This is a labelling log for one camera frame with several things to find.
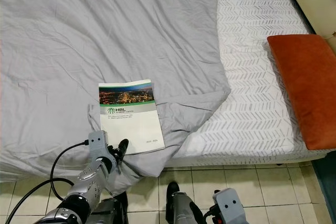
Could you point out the white brochure with city photo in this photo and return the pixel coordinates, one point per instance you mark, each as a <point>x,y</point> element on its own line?
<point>131,127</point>

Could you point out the grey bed blanket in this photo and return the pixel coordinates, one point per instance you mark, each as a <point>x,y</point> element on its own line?
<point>73,51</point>

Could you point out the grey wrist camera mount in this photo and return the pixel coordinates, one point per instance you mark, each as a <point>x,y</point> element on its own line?
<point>98,142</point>
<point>228,203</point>

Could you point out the white patterned mattress sheet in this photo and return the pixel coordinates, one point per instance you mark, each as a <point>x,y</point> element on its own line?
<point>252,77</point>

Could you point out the orange pillow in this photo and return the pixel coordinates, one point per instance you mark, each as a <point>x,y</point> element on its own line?
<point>304,87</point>

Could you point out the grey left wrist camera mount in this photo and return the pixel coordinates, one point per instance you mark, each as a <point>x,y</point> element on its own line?
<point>98,142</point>

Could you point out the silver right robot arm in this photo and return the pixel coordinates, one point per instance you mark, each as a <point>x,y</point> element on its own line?
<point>186,208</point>

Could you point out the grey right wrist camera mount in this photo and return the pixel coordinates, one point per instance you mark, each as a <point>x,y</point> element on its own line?
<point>228,203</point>

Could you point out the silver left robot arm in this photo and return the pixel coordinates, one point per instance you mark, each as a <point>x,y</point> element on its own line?
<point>92,184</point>

